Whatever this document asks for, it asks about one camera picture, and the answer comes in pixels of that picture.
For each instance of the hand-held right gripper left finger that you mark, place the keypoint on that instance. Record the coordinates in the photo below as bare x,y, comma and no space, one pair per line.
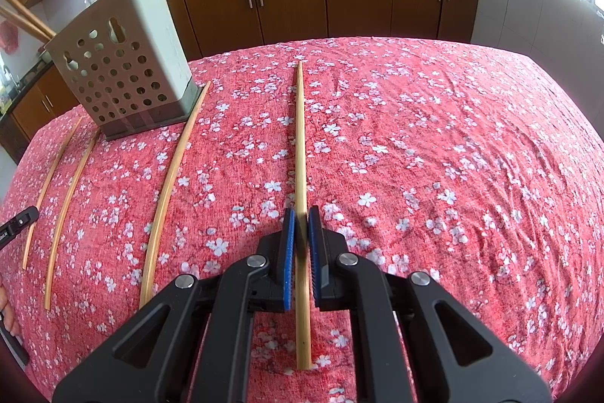
289,271

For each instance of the red plastic bag on hook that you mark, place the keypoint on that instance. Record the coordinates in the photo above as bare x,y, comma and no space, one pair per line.
8,34

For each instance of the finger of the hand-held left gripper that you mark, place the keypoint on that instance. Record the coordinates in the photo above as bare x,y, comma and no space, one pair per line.
19,222

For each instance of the person's left hand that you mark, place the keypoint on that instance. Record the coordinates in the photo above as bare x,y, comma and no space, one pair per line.
8,308

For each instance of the red floral tablecloth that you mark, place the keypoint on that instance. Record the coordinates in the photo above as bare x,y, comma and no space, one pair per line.
424,171

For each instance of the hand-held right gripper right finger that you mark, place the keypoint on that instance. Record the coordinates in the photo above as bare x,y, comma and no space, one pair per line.
315,275

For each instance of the brown wooden base cabinets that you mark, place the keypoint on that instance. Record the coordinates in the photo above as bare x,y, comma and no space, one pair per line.
292,1

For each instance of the beige perforated utensil holder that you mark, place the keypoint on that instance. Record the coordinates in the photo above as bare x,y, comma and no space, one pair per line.
141,30

